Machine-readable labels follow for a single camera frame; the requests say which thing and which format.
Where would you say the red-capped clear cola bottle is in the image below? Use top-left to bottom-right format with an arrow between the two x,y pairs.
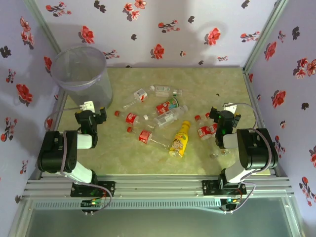
194,115 -> 218,158
126,126 -> 171,150
205,112 -> 228,156
114,110 -> 156,130

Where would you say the clear bottle red white label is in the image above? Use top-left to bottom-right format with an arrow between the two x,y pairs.
122,88 -> 149,109

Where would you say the yellow cartoon plastic bottle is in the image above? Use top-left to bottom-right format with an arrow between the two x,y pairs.
168,120 -> 191,158

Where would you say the large clear water bottle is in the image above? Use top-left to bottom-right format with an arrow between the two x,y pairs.
153,105 -> 190,129

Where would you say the green-capped bottle red label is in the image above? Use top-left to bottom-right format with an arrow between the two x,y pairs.
156,97 -> 179,116

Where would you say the clear bottle white green label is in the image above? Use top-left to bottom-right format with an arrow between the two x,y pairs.
149,84 -> 172,97

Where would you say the grey mesh waste bin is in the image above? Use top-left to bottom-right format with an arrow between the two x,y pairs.
50,45 -> 114,109

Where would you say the small circuit board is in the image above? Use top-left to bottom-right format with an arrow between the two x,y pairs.
81,199 -> 103,208
221,197 -> 241,206

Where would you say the grey lower shelf panel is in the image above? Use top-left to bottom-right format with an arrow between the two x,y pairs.
9,207 -> 307,237

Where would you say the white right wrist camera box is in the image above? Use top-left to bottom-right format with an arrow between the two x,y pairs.
223,102 -> 238,113

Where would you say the grey right arm cable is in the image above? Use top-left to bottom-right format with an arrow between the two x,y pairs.
223,102 -> 272,214

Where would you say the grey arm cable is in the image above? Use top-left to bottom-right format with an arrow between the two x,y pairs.
223,102 -> 272,214
44,106 -> 112,210

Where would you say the grey left arm cable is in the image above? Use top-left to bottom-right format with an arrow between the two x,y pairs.
44,106 -> 112,210

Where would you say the aluminium corner post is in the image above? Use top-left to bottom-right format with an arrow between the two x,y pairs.
24,0 -> 62,56
243,0 -> 289,74

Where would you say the long aluminium base rail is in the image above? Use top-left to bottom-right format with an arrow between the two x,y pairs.
23,174 -> 296,198

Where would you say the slotted grey cable duct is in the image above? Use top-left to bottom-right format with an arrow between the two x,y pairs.
33,200 -> 222,210

